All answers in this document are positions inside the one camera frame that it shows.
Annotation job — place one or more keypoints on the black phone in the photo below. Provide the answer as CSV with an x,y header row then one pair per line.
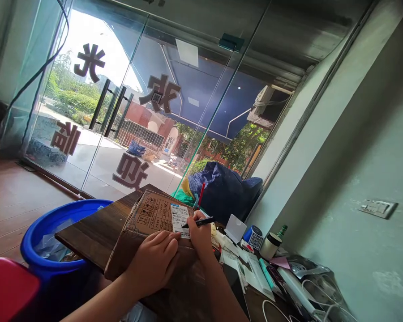
x,y
231,281

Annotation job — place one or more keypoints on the red stool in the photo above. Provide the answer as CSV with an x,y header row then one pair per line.
x,y
10,291

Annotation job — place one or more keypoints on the person's left hand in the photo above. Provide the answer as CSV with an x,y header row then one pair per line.
x,y
154,258

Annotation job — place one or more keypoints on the green plastic bag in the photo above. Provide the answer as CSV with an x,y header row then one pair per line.
x,y
184,200

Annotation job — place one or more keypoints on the green bottle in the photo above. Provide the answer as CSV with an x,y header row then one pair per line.
x,y
282,233

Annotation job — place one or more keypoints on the black marker pen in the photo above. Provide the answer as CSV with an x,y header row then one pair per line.
x,y
203,221

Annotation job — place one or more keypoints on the brown cardboard box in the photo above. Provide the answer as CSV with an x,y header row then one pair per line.
x,y
147,214

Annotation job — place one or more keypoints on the blue plastic bucket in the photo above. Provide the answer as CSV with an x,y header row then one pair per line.
x,y
37,234

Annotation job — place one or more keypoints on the glass door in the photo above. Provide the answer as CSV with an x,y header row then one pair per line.
x,y
87,151

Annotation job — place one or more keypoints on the white card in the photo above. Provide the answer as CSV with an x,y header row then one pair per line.
x,y
236,228

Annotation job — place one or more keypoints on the teal pen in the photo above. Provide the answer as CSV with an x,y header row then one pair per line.
x,y
267,273

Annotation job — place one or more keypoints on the pink paper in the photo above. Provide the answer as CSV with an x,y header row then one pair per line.
x,y
283,262

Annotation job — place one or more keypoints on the red pen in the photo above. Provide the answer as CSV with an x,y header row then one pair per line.
x,y
201,192

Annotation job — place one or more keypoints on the person's left fingers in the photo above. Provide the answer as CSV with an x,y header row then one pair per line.
x,y
170,236

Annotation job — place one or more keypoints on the white power strip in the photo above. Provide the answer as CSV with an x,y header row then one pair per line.
x,y
295,285

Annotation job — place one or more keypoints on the person's right hand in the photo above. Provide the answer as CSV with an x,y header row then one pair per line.
x,y
201,236

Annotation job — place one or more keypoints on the white jar with black lid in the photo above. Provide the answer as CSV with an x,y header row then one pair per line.
x,y
270,246

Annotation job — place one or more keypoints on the blue awning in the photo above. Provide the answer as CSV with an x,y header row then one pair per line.
x,y
205,100

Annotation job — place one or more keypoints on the dark blue tarpaulin bag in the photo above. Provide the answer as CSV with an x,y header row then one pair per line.
x,y
228,194

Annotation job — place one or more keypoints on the silver plastic bag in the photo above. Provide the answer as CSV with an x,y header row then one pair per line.
x,y
305,266

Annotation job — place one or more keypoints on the blue and white cylinder speaker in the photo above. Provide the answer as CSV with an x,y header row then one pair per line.
x,y
256,238

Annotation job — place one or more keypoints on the person's right fingers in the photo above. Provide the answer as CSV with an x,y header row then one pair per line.
x,y
195,218

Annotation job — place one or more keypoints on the white booklet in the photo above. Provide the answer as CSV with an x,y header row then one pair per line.
x,y
255,278

